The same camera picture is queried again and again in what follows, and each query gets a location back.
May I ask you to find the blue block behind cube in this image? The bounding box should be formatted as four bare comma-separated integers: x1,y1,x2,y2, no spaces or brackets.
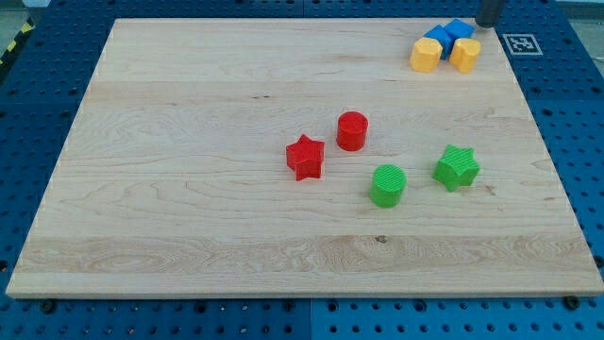
444,19,475,41

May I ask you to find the yellow hexagon block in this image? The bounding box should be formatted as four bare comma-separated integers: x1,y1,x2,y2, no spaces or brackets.
410,37,443,73

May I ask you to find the black bolt front right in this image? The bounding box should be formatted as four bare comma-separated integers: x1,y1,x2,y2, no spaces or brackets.
562,296,581,311

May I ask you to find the red cylinder block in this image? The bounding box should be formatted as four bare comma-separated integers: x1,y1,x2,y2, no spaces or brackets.
336,110,369,151

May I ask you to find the white fiducial marker tag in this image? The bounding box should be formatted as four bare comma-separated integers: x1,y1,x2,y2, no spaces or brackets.
503,33,543,56

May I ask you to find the green star block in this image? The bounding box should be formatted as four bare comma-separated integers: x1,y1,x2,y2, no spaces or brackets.
432,144,480,192

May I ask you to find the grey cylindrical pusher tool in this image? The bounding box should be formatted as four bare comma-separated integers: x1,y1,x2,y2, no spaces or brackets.
475,0,506,28

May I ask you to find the black bolt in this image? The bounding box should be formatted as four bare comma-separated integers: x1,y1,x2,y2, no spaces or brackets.
562,296,581,311
40,300,56,315

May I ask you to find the red star block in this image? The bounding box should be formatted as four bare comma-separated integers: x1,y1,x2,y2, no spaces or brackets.
286,134,325,181

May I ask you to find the green cylinder block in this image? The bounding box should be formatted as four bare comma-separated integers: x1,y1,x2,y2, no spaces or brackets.
369,164,407,208

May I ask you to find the yellow heart block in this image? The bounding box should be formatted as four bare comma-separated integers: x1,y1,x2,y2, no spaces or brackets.
449,38,481,74

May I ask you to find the black bolt front left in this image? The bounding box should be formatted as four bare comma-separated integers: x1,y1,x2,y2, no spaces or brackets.
40,300,56,315

